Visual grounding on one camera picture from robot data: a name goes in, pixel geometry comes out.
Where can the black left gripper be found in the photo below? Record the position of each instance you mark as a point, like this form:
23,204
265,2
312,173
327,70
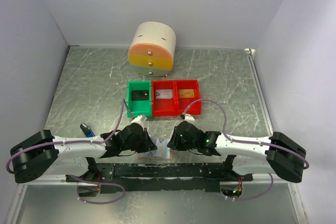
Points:
148,145

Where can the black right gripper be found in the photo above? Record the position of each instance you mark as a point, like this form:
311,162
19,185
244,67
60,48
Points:
174,142

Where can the tan leather card holder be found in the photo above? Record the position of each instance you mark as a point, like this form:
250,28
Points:
162,154

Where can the silver card with crest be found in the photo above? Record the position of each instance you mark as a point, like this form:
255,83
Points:
161,141

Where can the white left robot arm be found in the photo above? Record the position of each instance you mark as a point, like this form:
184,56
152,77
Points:
45,154

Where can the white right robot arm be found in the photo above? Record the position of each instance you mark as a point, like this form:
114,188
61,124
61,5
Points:
277,154

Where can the silver purple credit card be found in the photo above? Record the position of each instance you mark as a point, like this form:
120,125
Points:
163,93

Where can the black credit card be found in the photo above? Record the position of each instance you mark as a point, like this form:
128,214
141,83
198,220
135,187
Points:
139,95

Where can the gold credit card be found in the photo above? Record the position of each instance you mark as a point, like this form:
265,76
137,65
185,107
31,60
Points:
186,93

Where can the middle red plastic bin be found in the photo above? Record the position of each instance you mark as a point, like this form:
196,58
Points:
163,107

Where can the red plastic bin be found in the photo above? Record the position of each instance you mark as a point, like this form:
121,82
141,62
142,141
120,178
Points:
183,103
163,107

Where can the green plastic bin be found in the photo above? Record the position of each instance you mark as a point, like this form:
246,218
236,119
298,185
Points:
140,107

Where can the right red plastic bin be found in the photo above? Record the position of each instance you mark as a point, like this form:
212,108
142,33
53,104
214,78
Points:
183,103

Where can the blue black lighter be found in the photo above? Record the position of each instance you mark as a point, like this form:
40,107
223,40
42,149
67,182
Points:
87,131

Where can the round cream drawer cabinet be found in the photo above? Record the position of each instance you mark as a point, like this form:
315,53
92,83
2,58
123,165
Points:
152,50

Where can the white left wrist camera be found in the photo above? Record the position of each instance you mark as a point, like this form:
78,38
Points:
139,119

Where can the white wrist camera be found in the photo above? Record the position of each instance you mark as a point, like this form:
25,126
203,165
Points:
188,118
139,119

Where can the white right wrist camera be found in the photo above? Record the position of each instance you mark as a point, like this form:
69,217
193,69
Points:
188,118

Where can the aluminium frame rail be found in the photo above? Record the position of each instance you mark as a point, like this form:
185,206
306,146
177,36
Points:
39,178

